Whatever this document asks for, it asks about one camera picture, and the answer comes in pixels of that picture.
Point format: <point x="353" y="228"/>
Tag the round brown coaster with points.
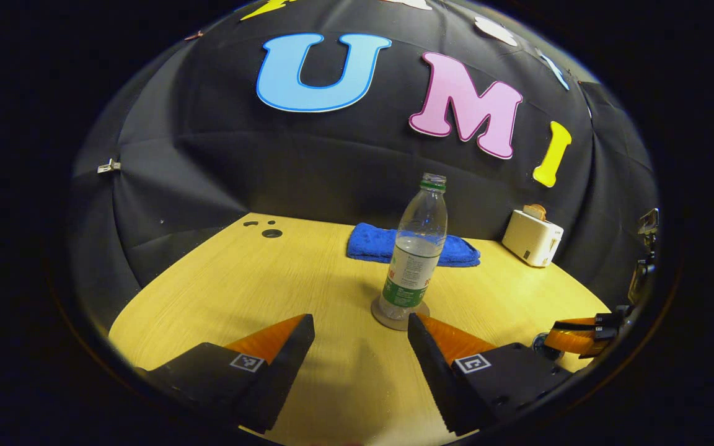
<point x="394" y="324"/>

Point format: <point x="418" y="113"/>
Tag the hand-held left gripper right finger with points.
<point x="431" y="371"/>

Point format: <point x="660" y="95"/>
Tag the red cloth clip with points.
<point x="194" y="36"/>

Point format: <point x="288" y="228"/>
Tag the brown toast slice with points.
<point x="537" y="212"/>

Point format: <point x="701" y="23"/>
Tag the white toaster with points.
<point x="530" y="238"/>

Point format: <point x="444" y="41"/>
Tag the dark blue teacup lid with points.
<point x="543" y="347"/>

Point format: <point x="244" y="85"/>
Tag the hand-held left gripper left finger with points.
<point x="289" y="365"/>

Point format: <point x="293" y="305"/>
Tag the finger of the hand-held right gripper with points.
<point x="605" y="335"/>
<point x="580" y="326"/>

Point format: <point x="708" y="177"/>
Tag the folded blue towel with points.
<point x="369" y="244"/>

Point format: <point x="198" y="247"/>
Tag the white cloth clip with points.
<point x="109" y="166"/>

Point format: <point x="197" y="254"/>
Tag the black backdrop cloth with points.
<point x="270" y="167"/>

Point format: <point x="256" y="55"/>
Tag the clear plastic water bottle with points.
<point x="409" y="272"/>

